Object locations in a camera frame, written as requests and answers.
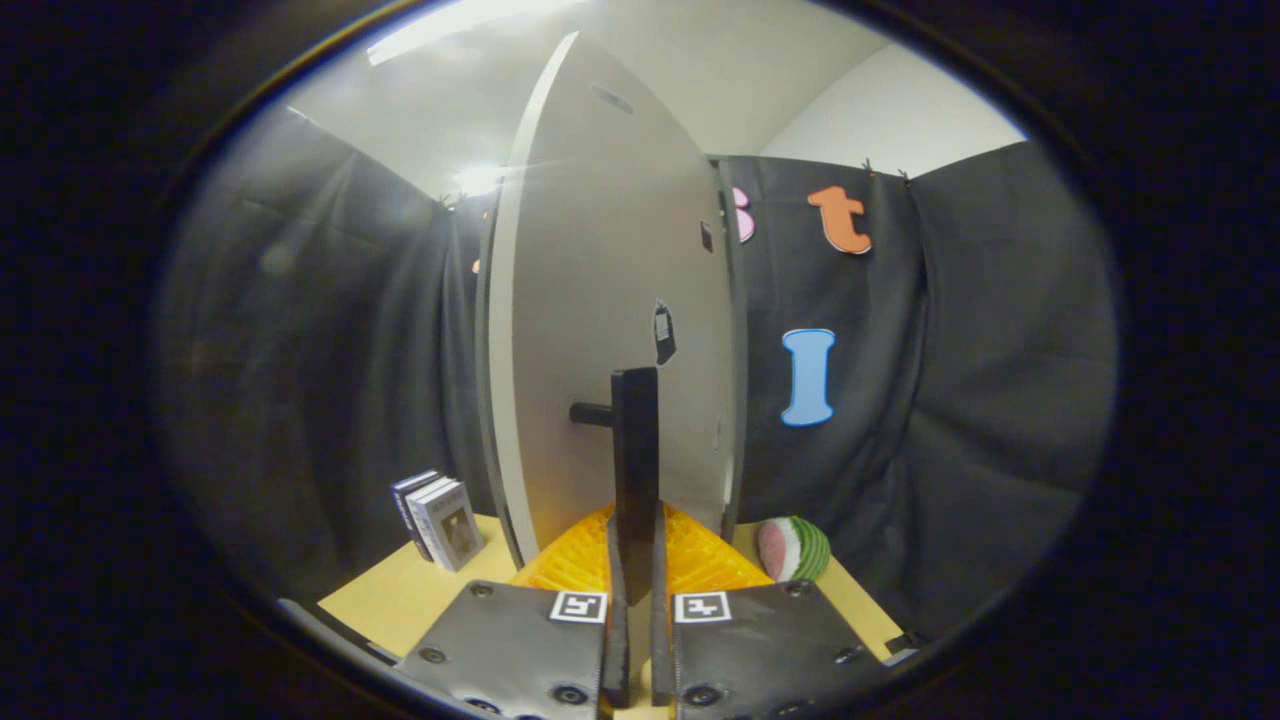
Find dark cover book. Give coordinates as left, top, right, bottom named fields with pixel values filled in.
left=391, top=470, right=441, bottom=561

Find black backdrop cloth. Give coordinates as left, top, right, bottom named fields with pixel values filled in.
left=155, top=105, right=1119, bottom=641

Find grey cover book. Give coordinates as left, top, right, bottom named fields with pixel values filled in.
left=415, top=481, right=487, bottom=573

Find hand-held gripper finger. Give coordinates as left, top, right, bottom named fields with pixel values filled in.
left=398, top=368, right=637, bottom=720
left=636, top=368, right=891, bottom=720

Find white shoe cabinet door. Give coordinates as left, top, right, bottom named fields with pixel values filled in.
left=476, top=30, right=747, bottom=571

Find toy watermelon slice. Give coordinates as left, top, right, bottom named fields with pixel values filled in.
left=757, top=516, right=832, bottom=584

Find white cover book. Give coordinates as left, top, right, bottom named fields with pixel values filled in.
left=404, top=476, right=456, bottom=567

